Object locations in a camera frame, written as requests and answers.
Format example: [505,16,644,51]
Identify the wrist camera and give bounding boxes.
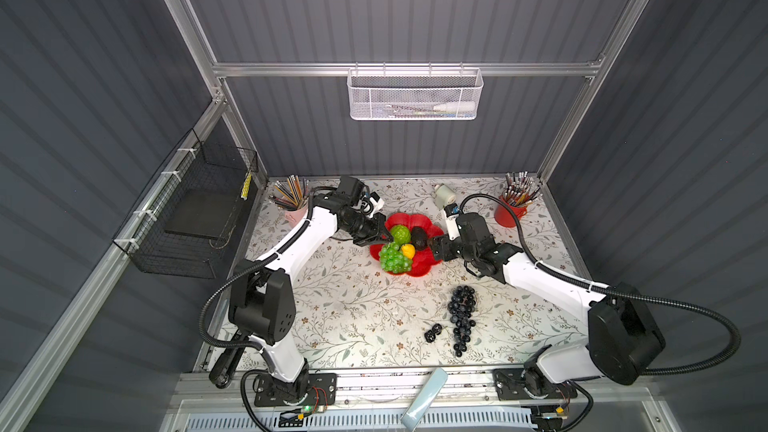
[366,192,384,215]
[441,203,460,240]

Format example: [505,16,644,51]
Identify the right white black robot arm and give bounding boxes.
[427,213,666,398]

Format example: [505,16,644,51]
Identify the white marker in basket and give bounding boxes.
[432,101,477,115]

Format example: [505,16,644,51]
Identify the white mesh wall basket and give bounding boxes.
[346,66,484,121]

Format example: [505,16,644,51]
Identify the yellow lemon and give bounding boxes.
[400,243,416,260]

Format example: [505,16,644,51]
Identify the coloured pencils in pink cup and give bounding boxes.
[270,175,309,212]

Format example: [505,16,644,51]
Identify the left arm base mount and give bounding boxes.
[252,373,338,407]

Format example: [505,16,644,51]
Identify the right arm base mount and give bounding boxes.
[492,366,579,401]

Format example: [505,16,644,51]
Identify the right black corrugated cable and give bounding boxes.
[457,193,743,377]

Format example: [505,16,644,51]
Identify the green grape bunch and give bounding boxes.
[379,242,412,275]

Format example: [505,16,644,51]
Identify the pencils in red cup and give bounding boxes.
[501,171,542,207]

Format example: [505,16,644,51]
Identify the red pencil cup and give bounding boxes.
[494,196,528,228]

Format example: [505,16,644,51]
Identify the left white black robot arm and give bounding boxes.
[228,176,393,384]

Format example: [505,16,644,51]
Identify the large black grape bunch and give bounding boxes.
[447,285,477,358]

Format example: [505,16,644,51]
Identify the green custard apple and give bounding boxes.
[390,224,411,246]

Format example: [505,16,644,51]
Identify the light blue flat tool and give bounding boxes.
[401,367,448,432]

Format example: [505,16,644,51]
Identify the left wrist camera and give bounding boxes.
[366,192,384,215]

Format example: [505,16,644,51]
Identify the pale green pencil sharpener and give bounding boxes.
[434,184,456,210]

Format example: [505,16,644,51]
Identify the left black corrugated cable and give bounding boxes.
[197,185,338,352]

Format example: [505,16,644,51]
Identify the black corrugated cable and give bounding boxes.
[457,193,743,377]
[197,185,338,352]

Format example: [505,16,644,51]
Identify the red flower fruit bowl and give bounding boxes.
[370,213,444,277]

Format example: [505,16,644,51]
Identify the black wire wall basket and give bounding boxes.
[113,132,259,279]

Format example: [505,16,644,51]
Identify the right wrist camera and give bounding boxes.
[441,203,460,240]

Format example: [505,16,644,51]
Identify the pink pencil cup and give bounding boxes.
[284,204,308,228]

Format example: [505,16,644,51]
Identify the black clamp tool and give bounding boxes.
[208,348,244,389]

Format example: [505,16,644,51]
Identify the small black grape cluster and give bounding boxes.
[423,323,443,343]

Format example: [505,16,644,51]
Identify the dark avocado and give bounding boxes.
[410,226,429,251]

